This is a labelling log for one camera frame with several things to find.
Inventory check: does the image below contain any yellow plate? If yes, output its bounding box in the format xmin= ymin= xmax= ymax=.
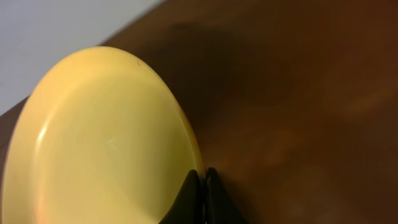
xmin=2 ymin=47 xmax=204 ymax=223

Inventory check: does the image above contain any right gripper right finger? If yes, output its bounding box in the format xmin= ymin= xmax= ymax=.
xmin=205 ymin=167 xmax=249 ymax=224

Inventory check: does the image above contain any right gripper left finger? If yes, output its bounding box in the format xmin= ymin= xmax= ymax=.
xmin=159 ymin=170 xmax=203 ymax=224

